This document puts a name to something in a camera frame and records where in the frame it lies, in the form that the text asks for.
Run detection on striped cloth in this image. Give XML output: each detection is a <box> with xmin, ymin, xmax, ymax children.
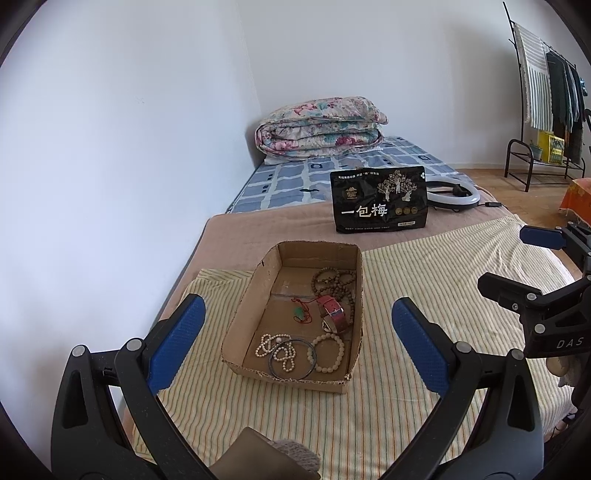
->
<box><xmin>131</xmin><ymin>215</ymin><xmax>583</xmax><ymax>480</ymax></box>

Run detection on silver metal bangle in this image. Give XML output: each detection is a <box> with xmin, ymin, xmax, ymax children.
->
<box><xmin>269</xmin><ymin>339</ymin><xmax>318</xmax><ymax>380</ymax></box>

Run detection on black metal shoe rack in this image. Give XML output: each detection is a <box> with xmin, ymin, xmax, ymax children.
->
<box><xmin>504</xmin><ymin>138</ymin><xmax>586</xmax><ymax>192</ymax></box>

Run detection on person's right hand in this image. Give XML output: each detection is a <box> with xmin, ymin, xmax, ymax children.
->
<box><xmin>547</xmin><ymin>356</ymin><xmax>575</xmax><ymax>387</ymax></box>

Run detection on striped hanging towel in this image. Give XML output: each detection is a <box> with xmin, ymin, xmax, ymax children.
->
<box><xmin>514</xmin><ymin>23</ymin><xmax>553</xmax><ymax>131</ymax></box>

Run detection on wooden bead necklace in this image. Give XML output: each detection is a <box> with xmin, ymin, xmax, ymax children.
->
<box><xmin>310</xmin><ymin>268</ymin><xmax>357</xmax><ymax>319</ymax></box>

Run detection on white bead bracelet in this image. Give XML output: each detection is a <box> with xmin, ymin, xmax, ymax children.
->
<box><xmin>307</xmin><ymin>333</ymin><xmax>347</xmax><ymax>372</ymax></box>

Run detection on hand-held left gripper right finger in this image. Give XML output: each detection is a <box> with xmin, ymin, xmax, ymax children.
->
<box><xmin>392</xmin><ymin>298</ymin><xmax>546</xmax><ymax>480</ymax></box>

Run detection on yellow box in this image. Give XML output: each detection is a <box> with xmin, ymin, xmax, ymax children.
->
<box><xmin>537</xmin><ymin>130</ymin><xmax>565</xmax><ymax>164</ymax></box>

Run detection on red strap wristwatch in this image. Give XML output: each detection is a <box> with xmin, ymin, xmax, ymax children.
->
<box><xmin>316</xmin><ymin>295</ymin><xmax>349</xmax><ymax>334</ymax></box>

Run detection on black snack bag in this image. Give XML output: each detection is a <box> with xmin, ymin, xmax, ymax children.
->
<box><xmin>329</xmin><ymin>165</ymin><xmax>430</xmax><ymax>234</ymax></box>

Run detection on cardboard box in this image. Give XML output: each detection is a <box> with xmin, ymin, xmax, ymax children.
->
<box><xmin>221</xmin><ymin>240</ymin><xmax>365</xmax><ymax>395</ymax></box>

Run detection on white ring light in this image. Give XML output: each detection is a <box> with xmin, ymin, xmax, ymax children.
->
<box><xmin>425</xmin><ymin>180</ymin><xmax>483</xmax><ymax>213</ymax></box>

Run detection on black clothes rack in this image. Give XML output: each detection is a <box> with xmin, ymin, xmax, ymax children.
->
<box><xmin>502</xmin><ymin>2</ymin><xmax>591</xmax><ymax>125</ymax></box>

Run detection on blue patterned bedsheet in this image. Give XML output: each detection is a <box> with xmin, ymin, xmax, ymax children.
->
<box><xmin>226</xmin><ymin>135</ymin><xmax>462</xmax><ymax>214</ymax></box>

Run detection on brown and grey knitted item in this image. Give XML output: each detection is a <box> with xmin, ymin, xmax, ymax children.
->
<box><xmin>210</xmin><ymin>427</ymin><xmax>321</xmax><ymax>480</ymax></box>

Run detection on folded floral quilt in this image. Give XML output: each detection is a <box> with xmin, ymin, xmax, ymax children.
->
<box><xmin>255</xmin><ymin>96</ymin><xmax>389</xmax><ymax>160</ymax></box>

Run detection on pink blanket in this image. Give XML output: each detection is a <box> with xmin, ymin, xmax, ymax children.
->
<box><xmin>157</xmin><ymin>198</ymin><xmax>522</xmax><ymax>324</ymax></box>

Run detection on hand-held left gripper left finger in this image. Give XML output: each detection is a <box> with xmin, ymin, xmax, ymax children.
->
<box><xmin>51</xmin><ymin>293</ymin><xmax>207</xmax><ymax>480</ymax></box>

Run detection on jade pendant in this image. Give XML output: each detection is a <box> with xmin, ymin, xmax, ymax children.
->
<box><xmin>291</xmin><ymin>298</ymin><xmax>324</xmax><ymax>324</ymax></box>

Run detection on dark hanging clothes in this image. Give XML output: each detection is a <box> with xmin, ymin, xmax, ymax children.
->
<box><xmin>546</xmin><ymin>50</ymin><xmax>589</xmax><ymax>160</ymax></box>

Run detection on pearl necklace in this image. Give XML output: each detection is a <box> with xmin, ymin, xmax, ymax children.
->
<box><xmin>255</xmin><ymin>333</ymin><xmax>298</xmax><ymax>374</ymax></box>

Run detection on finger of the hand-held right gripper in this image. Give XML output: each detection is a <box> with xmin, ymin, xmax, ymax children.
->
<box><xmin>478</xmin><ymin>272</ymin><xmax>557</xmax><ymax>324</ymax></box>
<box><xmin>519</xmin><ymin>225</ymin><xmax>568</xmax><ymax>251</ymax></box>

